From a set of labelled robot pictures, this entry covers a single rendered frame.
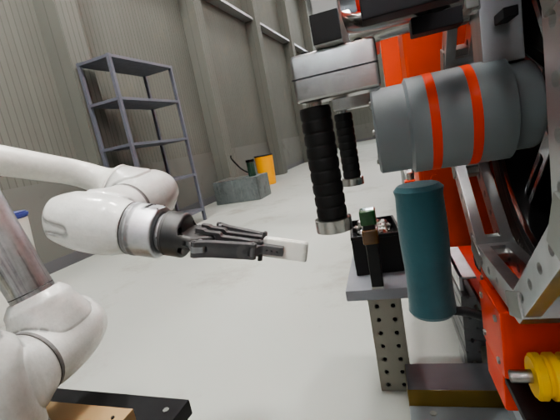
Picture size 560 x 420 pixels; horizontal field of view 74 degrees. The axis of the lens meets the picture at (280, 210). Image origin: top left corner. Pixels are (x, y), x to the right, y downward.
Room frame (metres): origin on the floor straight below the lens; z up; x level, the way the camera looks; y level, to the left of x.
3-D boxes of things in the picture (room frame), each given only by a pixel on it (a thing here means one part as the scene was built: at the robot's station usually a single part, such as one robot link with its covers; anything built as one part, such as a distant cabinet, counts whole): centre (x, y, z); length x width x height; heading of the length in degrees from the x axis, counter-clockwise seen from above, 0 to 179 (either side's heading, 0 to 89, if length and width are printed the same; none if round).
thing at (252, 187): (6.28, 0.59, 0.39); 0.82 x 0.65 x 0.79; 69
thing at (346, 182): (0.76, -0.16, 0.83); 0.04 x 0.04 x 0.16
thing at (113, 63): (4.64, 1.43, 1.03); 1.10 x 0.45 x 2.06; 159
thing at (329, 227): (0.44, -0.06, 0.83); 0.04 x 0.04 x 0.16
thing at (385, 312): (1.12, -0.28, 0.21); 0.10 x 0.10 x 0.42; 73
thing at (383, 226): (1.08, -0.27, 0.51); 0.20 x 0.14 x 0.13; 168
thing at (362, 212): (0.91, -0.21, 0.64); 0.04 x 0.04 x 0.04; 73
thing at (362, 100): (0.75, -0.19, 0.93); 0.09 x 0.05 x 0.05; 73
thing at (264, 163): (8.01, 0.13, 0.32); 0.42 x 0.41 x 0.64; 159
